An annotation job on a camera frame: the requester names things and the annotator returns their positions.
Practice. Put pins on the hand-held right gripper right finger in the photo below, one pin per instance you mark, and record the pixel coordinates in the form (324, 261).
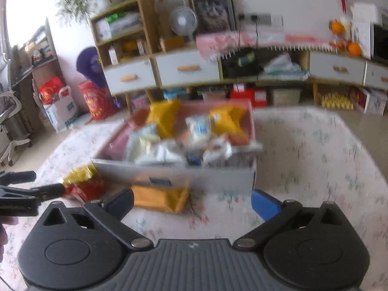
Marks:
(263, 204)

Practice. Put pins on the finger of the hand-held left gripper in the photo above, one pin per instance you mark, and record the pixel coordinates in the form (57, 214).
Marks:
(18, 178)
(45, 192)

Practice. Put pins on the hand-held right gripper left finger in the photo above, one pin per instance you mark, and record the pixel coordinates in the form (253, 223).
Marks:
(121, 203)

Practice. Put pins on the long orange snack packet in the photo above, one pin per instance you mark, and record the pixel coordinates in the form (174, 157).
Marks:
(157, 198)

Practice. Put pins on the red snack packet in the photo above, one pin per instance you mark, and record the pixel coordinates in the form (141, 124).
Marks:
(86, 185)

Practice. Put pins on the cream snack packet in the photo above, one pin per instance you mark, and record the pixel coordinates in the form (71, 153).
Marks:
(216, 151)

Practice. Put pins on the pink cardboard box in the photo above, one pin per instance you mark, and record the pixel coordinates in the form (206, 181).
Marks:
(197, 178)

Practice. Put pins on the small yellow snack packet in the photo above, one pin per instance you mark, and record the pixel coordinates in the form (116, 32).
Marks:
(227, 122)

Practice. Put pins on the large yellow snack packet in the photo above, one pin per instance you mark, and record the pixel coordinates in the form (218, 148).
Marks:
(163, 116)

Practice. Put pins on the person's left hand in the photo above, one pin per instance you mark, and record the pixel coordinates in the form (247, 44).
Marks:
(3, 233)

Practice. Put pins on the grey office chair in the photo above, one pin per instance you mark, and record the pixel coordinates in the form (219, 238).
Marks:
(12, 127)

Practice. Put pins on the white shopping bag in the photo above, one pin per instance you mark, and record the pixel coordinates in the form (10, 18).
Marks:
(59, 106)

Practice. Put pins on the red printed bag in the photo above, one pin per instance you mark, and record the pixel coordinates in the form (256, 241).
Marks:
(97, 101)

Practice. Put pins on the red box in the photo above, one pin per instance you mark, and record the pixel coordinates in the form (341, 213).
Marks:
(247, 97)

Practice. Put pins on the blue lid storage bin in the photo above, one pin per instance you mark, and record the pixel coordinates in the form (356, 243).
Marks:
(175, 94)

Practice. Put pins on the wooden side shelf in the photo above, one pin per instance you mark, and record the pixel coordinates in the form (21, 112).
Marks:
(39, 54)

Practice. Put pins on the pack of yellow bottles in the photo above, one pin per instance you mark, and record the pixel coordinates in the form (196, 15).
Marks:
(337, 101)

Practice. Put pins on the tall yellow white cabinet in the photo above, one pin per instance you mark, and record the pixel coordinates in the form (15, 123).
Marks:
(130, 72)

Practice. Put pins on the purple plush toy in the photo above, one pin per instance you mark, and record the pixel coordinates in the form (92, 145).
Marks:
(91, 66)

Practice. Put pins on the black box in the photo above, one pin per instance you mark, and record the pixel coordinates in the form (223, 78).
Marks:
(239, 66)

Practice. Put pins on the low yellow white cabinet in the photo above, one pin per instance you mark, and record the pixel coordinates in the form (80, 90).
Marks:
(333, 66)

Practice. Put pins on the pink lace cloth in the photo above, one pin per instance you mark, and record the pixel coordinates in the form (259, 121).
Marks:
(218, 44)

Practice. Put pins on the orange fruit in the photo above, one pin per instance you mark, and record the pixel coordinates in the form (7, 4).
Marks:
(337, 27)
(354, 49)

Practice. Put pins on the white desk fan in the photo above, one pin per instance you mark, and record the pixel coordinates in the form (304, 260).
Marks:
(182, 21)

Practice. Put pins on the framed animal picture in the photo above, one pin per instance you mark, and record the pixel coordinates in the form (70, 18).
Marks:
(213, 12)

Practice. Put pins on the black microwave oven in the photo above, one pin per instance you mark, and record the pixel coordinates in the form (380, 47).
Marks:
(380, 42)

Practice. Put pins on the white box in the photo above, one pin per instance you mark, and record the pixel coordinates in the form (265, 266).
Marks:
(363, 27)

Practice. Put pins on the wall power outlet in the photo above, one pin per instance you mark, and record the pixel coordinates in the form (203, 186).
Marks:
(260, 19)

